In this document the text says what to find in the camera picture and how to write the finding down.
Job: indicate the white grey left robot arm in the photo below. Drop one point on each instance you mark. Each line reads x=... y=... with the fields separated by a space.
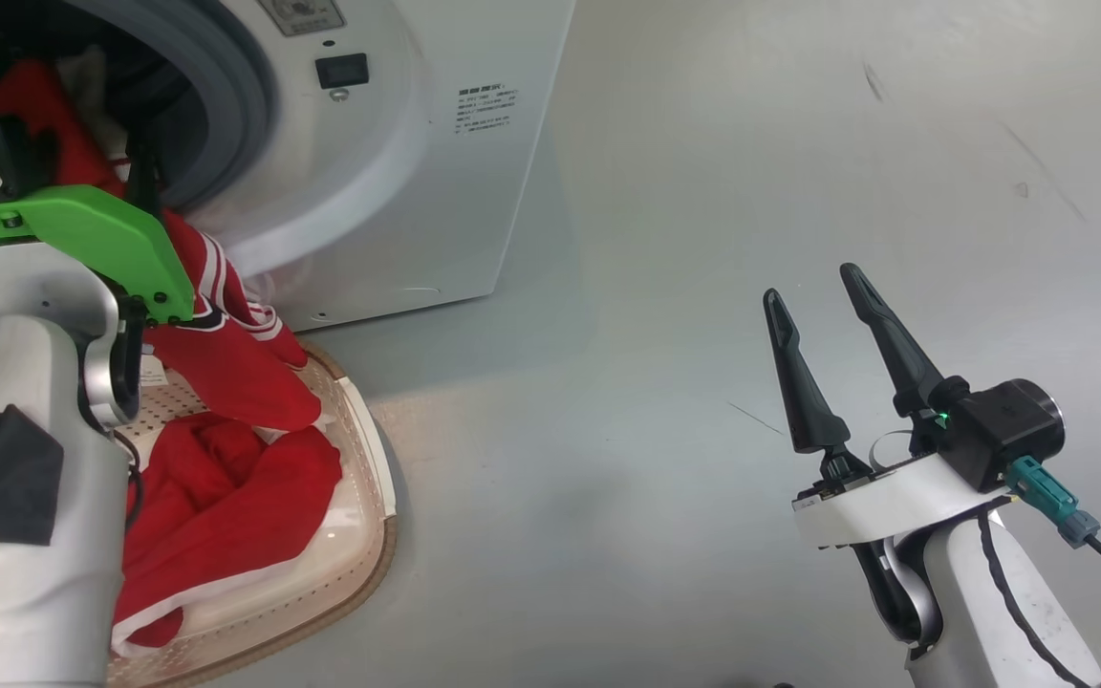
x=25 y=573

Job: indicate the white front-load washing machine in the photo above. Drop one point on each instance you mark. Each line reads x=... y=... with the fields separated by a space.
x=474 y=191

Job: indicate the red jersey with white stripes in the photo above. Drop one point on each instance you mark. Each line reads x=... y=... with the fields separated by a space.
x=226 y=497

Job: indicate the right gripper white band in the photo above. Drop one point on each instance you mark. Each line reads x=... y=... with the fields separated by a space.
x=895 y=502

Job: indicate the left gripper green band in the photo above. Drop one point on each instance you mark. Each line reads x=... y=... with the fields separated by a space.
x=101 y=229

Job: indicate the cream perforated laundry basket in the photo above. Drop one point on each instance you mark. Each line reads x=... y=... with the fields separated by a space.
x=359 y=535

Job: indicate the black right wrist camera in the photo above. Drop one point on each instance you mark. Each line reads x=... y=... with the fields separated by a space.
x=1000 y=430

